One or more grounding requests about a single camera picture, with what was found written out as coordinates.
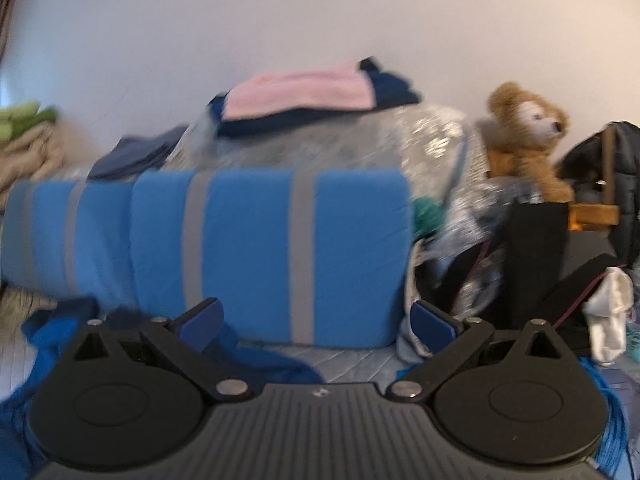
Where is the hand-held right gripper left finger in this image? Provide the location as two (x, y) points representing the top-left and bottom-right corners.
(72, 297), (251, 403)

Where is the teal cloth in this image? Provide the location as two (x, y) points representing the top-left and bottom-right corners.
(411, 196), (445, 237)

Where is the brown teddy bear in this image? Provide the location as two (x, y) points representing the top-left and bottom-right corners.
(486, 81), (577, 204)

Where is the pink folded cloth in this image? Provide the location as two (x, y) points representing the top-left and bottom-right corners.
(222, 60), (376, 122)

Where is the beige quilted comforter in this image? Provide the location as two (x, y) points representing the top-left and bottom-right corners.
(0, 119), (68, 197)

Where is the blue cable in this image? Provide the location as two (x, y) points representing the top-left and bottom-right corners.
(579, 355), (633, 480)

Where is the green cloth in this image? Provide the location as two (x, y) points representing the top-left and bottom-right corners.
(0, 101), (58, 143)

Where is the small blue striped pillow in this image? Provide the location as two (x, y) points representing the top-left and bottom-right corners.
(0, 172), (138, 306)

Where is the blue fleece garment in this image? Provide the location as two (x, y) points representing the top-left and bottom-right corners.
(0, 297), (323, 480)

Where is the large blue striped pillow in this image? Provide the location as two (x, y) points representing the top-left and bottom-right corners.
(131, 167), (415, 350)

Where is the grey-blue dark cloth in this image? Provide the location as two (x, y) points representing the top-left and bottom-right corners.
(87, 125), (190, 181)

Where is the navy folded cloth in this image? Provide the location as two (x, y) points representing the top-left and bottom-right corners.
(207, 57), (423, 138)

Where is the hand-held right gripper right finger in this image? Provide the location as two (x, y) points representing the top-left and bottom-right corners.
(385, 300), (566, 403)

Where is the white cloth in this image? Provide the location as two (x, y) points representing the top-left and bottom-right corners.
(581, 266), (634, 367)

